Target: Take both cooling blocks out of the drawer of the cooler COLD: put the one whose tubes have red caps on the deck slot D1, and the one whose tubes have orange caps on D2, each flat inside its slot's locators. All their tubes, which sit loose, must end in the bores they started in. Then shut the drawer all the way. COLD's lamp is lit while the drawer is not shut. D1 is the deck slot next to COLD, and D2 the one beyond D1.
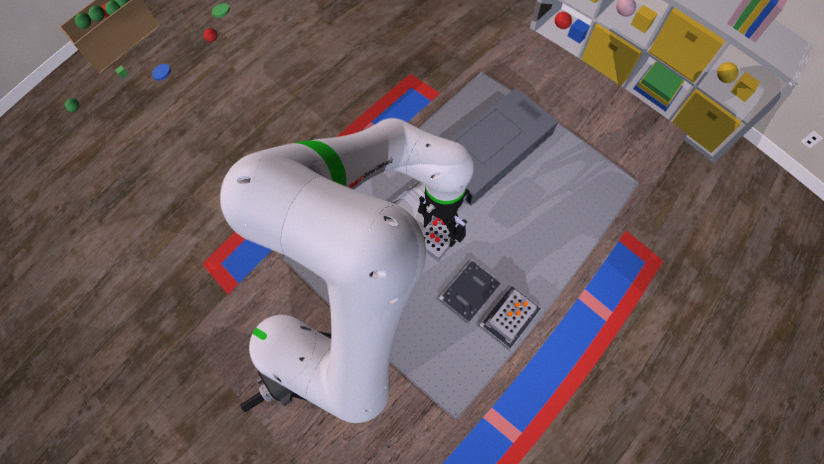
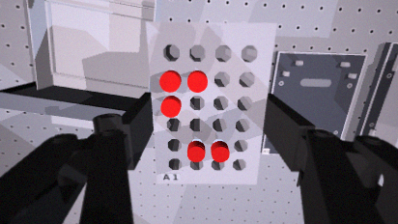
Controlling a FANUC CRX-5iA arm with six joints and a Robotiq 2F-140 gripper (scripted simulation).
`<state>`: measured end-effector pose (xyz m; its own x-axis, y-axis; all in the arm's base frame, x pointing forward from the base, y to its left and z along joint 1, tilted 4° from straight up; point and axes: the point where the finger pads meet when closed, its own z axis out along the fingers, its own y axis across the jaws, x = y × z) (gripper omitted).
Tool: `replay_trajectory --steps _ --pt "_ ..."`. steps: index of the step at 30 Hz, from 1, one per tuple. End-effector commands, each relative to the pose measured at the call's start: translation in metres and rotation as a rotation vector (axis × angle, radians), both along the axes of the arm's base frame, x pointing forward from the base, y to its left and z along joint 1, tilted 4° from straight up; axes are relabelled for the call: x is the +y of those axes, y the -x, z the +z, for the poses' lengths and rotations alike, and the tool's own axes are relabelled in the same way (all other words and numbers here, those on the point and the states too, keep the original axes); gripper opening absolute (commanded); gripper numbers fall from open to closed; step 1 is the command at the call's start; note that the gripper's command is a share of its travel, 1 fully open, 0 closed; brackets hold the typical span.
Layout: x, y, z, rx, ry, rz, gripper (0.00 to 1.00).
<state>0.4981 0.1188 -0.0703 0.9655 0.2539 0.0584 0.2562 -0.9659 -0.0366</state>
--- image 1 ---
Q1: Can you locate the white tube rack with holes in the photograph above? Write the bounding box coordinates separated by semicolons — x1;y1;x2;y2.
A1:
422;217;451;261
488;290;537;341

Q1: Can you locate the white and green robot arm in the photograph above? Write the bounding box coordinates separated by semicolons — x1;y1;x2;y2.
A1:
220;118;474;423

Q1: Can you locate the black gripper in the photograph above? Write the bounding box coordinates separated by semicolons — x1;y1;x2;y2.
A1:
418;192;467;248

